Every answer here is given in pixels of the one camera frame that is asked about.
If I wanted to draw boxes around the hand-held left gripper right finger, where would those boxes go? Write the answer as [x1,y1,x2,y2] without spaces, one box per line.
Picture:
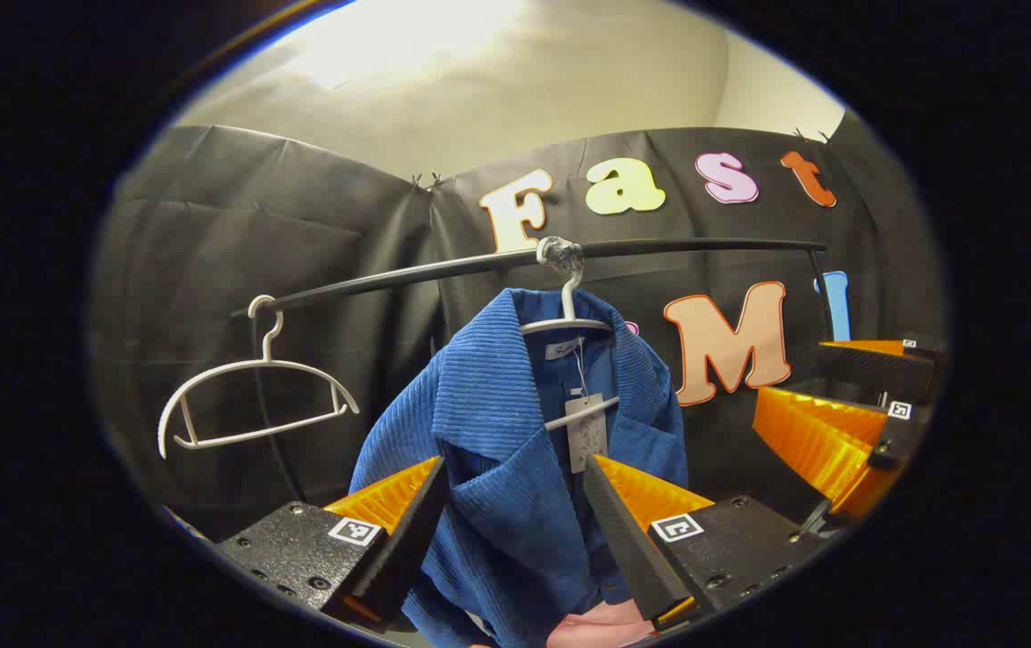
[582,453,831,633]

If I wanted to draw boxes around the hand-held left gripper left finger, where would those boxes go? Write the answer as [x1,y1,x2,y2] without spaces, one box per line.
[213,455,451,631]

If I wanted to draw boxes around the pink laundry hamper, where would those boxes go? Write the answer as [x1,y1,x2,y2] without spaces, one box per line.
[547,598,660,648]

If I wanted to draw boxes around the blue corduroy jacket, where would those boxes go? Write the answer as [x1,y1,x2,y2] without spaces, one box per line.
[348,288,692,648]

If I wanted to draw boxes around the empty white plastic hanger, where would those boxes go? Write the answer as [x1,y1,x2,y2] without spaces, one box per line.
[158,294,361,460]

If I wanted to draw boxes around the white hanger with taped hook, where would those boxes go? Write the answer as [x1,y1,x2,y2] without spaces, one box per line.
[520,236,621,433]

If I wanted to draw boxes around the black clothes rack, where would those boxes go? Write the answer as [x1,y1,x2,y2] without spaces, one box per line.
[231,237,837,505]

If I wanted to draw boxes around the white paper garment tag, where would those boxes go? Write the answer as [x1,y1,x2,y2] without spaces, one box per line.
[565,393,609,474]

